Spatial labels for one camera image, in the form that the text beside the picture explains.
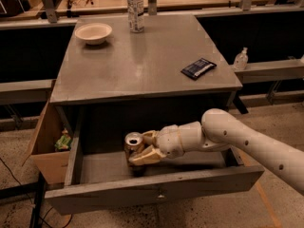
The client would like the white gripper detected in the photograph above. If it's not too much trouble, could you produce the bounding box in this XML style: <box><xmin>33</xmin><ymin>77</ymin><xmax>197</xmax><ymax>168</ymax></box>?
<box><xmin>128</xmin><ymin>124</ymin><xmax>184</xmax><ymax>166</ymax></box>

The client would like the orange soda can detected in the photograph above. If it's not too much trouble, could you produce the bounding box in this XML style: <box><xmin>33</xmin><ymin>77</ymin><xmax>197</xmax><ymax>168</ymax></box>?
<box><xmin>123</xmin><ymin>132</ymin><xmax>145</xmax><ymax>176</ymax></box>

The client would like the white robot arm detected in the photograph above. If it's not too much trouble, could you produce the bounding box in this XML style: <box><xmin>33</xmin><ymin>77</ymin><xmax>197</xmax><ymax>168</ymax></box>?
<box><xmin>128</xmin><ymin>108</ymin><xmax>304</xmax><ymax>194</ymax></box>

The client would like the open grey top drawer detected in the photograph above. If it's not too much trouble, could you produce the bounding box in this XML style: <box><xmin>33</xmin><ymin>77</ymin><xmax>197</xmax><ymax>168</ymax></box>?
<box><xmin>44</xmin><ymin>123</ymin><xmax>265</xmax><ymax>216</ymax></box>

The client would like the grey metal drawer cabinet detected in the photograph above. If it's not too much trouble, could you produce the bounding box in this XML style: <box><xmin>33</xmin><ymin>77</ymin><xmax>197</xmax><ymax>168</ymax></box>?
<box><xmin>51</xmin><ymin>15</ymin><xmax>242</xmax><ymax>143</ymax></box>

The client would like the green snack bag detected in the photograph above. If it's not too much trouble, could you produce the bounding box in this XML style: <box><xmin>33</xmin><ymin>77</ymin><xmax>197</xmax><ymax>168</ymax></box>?
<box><xmin>54</xmin><ymin>129</ymin><xmax>72</xmax><ymax>152</ymax></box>

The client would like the dark blue snack packet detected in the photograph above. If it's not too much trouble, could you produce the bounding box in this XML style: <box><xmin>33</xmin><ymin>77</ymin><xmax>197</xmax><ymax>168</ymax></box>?
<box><xmin>181</xmin><ymin>58</ymin><xmax>217</xmax><ymax>80</ymax></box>

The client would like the brown cardboard box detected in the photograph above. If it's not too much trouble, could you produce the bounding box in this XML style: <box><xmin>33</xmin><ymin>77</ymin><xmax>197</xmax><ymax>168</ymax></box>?
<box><xmin>22</xmin><ymin>101</ymin><xmax>69</xmax><ymax>184</ymax></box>

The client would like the clear hand sanitizer bottle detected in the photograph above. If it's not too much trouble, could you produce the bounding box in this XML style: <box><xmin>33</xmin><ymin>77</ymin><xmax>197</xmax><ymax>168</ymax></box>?
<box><xmin>233</xmin><ymin>47</ymin><xmax>248</xmax><ymax>70</ymax></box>

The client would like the white paper bowl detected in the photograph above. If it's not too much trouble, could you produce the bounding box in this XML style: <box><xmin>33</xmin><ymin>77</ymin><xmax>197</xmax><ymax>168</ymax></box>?
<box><xmin>75</xmin><ymin>23</ymin><xmax>112</xmax><ymax>46</ymax></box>

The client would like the clear plastic water bottle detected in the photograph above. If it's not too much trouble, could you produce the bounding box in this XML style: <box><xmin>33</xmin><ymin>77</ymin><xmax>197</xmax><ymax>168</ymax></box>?
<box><xmin>127</xmin><ymin>0</ymin><xmax>144</xmax><ymax>33</ymax></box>

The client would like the black floor cable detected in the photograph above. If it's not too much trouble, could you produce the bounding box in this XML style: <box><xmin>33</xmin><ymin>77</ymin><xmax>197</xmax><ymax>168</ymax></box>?
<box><xmin>0</xmin><ymin>157</ymin><xmax>74</xmax><ymax>228</ymax></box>

